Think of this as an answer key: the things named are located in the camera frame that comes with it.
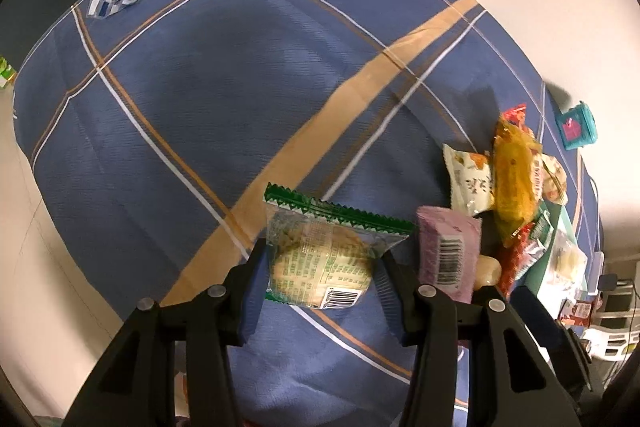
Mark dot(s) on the red snack packet white label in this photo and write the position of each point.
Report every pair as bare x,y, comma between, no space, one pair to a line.
576,313

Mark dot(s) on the white power strip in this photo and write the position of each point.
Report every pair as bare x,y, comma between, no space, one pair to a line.
595,271

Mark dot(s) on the green edged clear biscuit packet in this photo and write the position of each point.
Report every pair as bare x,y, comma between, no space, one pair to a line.
322,255

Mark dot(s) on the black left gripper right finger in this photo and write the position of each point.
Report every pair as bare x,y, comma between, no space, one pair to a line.
510,384

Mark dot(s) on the white shelf unit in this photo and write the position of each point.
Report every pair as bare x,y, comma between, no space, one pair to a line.
613,332

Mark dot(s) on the small clear wrapper piece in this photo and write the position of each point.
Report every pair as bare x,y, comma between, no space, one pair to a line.
103,8

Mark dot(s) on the white cream tea snack packet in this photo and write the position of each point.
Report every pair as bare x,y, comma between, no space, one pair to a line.
471,190

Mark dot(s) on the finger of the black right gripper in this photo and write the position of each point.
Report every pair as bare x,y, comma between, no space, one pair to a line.
569,359

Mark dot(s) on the teal toy box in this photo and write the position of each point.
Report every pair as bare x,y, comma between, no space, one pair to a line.
577,127

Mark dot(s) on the dark green snack packet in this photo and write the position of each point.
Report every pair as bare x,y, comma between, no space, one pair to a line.
540,236

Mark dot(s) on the red small snack packet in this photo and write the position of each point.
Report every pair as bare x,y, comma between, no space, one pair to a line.
516,117

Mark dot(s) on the clear round cake packet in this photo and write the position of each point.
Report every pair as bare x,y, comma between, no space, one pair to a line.
568,262

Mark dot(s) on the pink snack packet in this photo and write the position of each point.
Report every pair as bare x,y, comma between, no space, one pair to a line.
449,245

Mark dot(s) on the heart shaped candy packet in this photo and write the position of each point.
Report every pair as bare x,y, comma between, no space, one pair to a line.
488,272

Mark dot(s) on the yellow bread snack packet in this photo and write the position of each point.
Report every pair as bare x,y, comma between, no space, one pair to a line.
516,167

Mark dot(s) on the black charger plug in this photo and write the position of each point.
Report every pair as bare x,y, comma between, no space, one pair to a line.
607,282

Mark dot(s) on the white tray green rim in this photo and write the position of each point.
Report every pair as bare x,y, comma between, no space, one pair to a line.
542,282

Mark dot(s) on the blue plaid tablecloth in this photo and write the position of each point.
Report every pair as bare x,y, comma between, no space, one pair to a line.
153,133

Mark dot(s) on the beige orange puffed snack bag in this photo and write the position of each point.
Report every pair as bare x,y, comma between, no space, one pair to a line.
554,181

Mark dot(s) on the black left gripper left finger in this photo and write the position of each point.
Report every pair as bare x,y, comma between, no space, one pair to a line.
132,384

